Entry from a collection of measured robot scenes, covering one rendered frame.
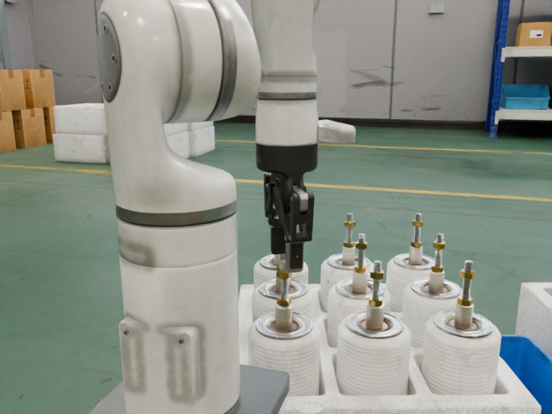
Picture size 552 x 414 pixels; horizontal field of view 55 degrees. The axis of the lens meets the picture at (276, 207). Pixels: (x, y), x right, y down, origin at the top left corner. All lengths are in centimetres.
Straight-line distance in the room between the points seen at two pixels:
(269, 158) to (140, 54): 29
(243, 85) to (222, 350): 20
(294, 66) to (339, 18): 539
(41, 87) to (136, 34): 439
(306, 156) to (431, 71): 527
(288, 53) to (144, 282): 31
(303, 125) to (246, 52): 24
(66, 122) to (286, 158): 320
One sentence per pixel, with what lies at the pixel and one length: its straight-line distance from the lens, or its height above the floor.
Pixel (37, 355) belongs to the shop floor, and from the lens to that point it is 125.
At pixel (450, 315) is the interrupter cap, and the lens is 77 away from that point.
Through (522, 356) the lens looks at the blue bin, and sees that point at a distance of 107.
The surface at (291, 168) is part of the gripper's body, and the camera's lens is 61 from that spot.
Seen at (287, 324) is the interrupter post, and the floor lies 26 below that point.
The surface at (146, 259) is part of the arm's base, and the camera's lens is 39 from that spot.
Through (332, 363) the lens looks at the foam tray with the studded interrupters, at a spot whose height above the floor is 18.
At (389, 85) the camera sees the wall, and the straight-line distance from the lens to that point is 588.
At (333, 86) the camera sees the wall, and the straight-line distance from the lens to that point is 597.
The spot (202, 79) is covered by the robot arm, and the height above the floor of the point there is 57.
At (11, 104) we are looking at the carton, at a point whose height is 34.
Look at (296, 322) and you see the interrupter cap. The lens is 72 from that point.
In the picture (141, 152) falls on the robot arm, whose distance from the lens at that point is 36.
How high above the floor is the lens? 58
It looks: 14 degrees down
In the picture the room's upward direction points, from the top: straight up
